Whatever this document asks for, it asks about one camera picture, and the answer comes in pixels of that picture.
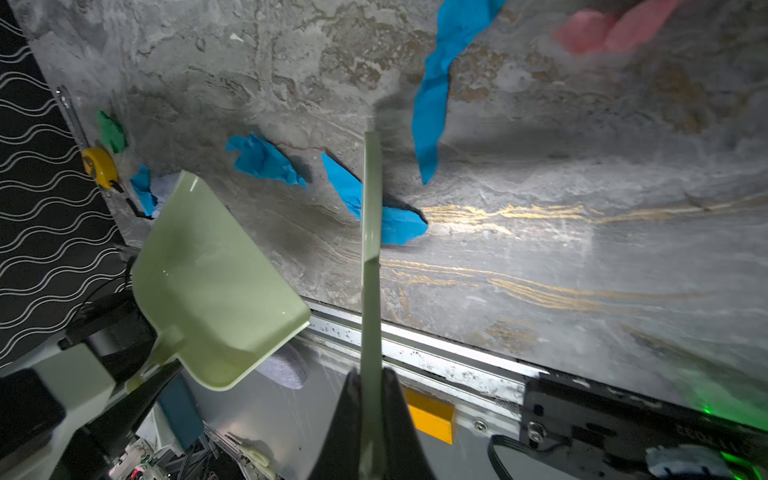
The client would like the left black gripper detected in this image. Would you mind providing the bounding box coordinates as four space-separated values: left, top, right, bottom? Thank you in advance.
1 292 181 479

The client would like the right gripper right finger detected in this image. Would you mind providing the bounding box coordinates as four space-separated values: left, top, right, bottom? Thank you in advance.
381 368 436 480

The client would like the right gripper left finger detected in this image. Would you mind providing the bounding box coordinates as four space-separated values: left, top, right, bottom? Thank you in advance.
308 370 362 480

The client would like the pale green brush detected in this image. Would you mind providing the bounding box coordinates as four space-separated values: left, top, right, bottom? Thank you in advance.
360 131 386 479

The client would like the pale green dustpan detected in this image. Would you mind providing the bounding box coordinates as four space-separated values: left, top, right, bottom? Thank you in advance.
129 171 310 391

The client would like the yellow block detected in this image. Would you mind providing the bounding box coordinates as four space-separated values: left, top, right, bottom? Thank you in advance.
403 388 456 445

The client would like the purple paper scrap left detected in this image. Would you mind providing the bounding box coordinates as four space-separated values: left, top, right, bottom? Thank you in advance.
150 172 180 218

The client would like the yellow tape measure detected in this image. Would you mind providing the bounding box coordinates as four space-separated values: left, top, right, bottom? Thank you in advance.
81 147 119 189

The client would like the green paper scrap left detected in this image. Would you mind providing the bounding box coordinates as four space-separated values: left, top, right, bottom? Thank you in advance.
96 110 127 154

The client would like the pink paper scrap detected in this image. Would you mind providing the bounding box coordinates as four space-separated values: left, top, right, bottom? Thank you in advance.
553 0 683 55

